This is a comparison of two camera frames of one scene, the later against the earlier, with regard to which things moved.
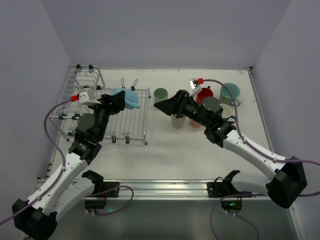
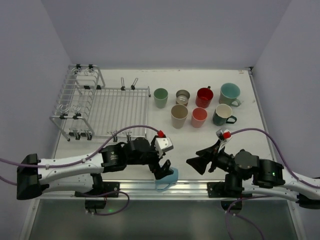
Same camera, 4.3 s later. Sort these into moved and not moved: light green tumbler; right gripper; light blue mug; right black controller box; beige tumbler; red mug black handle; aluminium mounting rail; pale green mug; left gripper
Moved: left gripper; right gripper; light blue mug
Not moved: red mug black handle; aluminium mounting rail; pale green mug; light green tumbler; right black controller box; beige tumbler
